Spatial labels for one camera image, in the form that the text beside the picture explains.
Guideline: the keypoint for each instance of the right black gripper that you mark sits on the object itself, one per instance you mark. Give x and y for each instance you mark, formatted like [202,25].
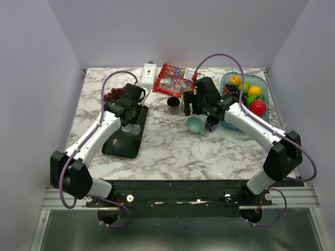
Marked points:
[189,97]

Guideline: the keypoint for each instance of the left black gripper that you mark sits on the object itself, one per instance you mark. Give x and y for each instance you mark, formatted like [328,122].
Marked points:
[132,121]

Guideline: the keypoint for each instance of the brown striped mug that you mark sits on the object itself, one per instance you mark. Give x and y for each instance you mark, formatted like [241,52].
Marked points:
[173,104]

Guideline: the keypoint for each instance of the green teal mug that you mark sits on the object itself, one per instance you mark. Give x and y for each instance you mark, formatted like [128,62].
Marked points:
[195,125]

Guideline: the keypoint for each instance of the dark blue mug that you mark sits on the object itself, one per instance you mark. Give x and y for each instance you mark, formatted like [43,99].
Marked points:
[211,123]

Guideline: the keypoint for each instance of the grey blue mug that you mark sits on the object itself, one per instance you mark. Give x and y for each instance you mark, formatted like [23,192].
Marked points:
[131,129]

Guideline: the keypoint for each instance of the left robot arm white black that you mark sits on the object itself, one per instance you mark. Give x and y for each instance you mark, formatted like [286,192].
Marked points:
[69,169]

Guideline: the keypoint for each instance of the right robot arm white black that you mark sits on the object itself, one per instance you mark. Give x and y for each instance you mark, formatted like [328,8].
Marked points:
[283,149]

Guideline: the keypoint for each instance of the red grape bunch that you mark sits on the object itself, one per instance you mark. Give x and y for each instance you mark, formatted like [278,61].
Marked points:
[114,94]

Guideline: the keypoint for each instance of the white power strip box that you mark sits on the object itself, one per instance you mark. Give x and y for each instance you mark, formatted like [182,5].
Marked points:
[148,75]

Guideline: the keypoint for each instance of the red snack bag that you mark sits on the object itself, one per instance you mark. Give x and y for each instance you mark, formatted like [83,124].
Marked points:
[174,81]

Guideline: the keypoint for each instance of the purple grapes in bowl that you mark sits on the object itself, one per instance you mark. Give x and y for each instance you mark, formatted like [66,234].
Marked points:
[234,90]

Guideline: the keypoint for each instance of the dark green tray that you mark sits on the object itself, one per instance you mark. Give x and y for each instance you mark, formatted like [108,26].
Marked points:
[123,145]

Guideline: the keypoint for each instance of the green lime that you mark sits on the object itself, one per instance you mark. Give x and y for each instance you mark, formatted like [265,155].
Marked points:
[245,88]

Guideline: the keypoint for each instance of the green apple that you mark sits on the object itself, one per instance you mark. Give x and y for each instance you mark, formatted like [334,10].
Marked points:
[252,98]

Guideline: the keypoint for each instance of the yellow orange fruit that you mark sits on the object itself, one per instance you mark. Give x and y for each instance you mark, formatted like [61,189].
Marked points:
[255,90]

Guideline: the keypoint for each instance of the red apple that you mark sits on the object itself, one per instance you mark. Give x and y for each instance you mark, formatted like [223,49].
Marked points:
[258,107]

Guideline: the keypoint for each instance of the teal plastic fruit bowl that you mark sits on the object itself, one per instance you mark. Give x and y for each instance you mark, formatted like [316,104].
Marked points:
[253,80]

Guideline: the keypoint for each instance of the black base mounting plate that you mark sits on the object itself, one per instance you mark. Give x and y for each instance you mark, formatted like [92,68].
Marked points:
[186,198]

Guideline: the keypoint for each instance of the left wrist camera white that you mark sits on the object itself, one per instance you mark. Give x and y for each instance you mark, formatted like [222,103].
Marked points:
[146,94]

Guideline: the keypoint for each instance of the aluminium rail frame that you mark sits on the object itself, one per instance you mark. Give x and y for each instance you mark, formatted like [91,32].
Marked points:
[289,223]

